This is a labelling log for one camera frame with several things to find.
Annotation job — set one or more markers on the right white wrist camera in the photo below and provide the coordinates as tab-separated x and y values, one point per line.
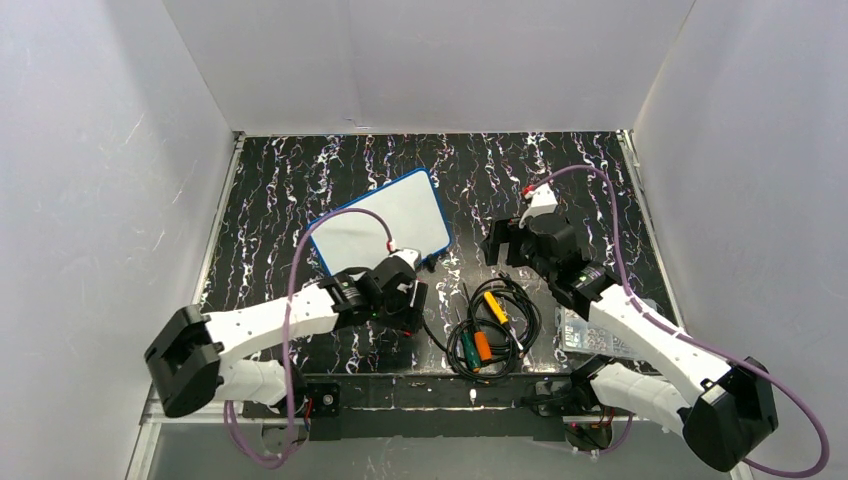
539	200

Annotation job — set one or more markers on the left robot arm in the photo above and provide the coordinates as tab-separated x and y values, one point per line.
197	358

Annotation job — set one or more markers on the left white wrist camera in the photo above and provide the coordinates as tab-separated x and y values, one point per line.
410	256

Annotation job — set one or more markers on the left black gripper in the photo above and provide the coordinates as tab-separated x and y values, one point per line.
411	307

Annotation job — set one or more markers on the orange handled screwdriver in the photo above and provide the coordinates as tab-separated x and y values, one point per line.
480	340

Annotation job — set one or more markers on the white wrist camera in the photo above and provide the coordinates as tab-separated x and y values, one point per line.
410	256
539	200

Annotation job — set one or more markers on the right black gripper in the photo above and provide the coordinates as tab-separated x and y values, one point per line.
520	241

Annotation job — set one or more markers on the clear plastic screw box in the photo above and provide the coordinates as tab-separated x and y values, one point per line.
580	336

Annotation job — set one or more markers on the aluminium frame rail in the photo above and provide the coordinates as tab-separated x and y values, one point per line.
381	426

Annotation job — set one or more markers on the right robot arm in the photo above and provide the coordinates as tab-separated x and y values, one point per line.
722	410

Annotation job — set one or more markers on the yellow handled screwdriver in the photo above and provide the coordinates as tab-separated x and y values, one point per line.
500	315

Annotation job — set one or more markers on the green handled screwdriver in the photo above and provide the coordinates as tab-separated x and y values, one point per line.
468	339

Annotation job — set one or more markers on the whiteboard metal stand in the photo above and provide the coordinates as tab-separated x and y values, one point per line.
430	263

